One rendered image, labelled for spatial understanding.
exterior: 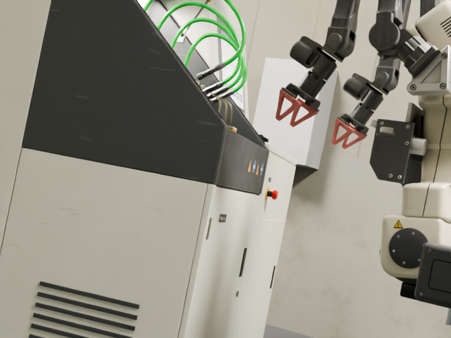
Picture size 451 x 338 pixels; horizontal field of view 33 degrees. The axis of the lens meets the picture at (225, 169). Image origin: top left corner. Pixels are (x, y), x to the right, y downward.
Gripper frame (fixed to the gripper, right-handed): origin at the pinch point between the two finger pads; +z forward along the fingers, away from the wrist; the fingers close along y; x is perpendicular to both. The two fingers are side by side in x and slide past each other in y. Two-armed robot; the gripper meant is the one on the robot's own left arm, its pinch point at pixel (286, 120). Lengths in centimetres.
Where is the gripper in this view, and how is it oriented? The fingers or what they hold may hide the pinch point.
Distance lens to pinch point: 202.7
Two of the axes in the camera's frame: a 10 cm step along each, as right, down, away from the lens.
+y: -4.7, -1.2, -8.7
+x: 6.8, 5.8, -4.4
